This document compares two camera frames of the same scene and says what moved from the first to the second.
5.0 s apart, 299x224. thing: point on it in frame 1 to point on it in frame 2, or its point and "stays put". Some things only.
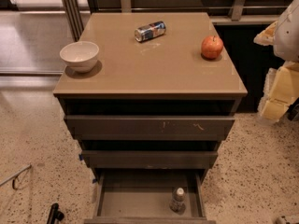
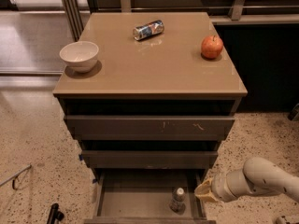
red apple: [211, 47] stays put
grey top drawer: [149, 127] stays put
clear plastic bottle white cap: [177, 201] stays put
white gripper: [288, 35] to [219, 186]
